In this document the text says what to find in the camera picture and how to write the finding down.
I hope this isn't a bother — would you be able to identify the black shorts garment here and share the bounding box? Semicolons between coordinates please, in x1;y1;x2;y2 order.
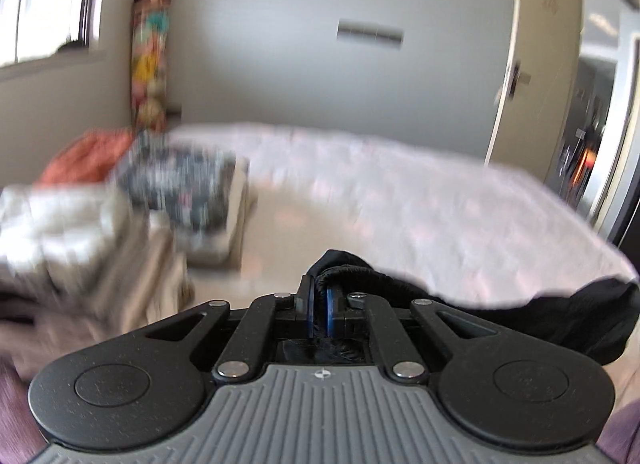
307;249;639;366

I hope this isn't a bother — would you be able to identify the beige folded clothes stack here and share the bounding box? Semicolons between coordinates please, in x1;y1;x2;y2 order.
1;184;193;382

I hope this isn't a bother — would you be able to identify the cream folded garment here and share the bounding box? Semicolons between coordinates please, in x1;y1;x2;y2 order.
174;158;255;271

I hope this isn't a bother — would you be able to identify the floral dark folded garment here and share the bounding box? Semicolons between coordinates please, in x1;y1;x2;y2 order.
108;131;236;231

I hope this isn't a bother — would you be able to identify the orange red garment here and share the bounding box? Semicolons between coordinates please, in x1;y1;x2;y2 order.
37;129;134;185

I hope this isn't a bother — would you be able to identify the plush toy column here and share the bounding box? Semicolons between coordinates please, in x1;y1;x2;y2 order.
130;0;171;132

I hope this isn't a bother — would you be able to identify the beige bedroom door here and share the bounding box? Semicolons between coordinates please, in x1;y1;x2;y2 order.
486;0;582;181

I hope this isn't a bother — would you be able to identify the grey wall plate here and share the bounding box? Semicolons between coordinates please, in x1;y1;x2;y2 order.
336;20;405;49

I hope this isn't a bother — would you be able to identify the black door handle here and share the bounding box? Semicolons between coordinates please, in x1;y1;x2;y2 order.
508;60;532;98

